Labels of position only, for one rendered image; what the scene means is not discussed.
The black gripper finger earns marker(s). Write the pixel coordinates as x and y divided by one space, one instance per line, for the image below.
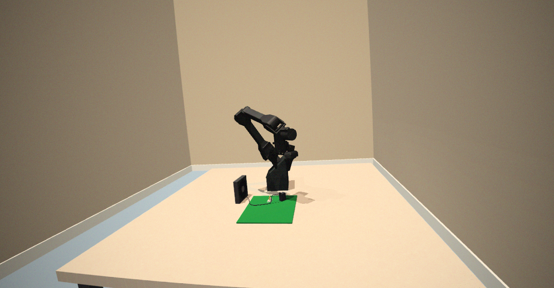
273 160
288 162

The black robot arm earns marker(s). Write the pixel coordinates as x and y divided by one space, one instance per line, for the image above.
270 122

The green circuit board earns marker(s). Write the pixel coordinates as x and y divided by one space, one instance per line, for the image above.
277 212

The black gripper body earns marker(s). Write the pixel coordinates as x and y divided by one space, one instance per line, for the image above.
280 149

